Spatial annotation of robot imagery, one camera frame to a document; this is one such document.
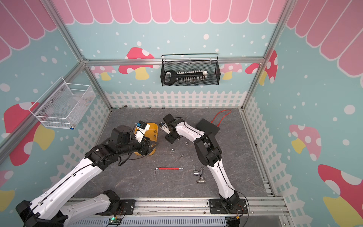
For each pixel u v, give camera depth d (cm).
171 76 89
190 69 92
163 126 90
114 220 73
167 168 87
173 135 87
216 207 74
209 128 109
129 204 76
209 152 58
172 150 94
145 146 61
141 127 61
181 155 92
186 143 97
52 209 38
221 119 113
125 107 124
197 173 84
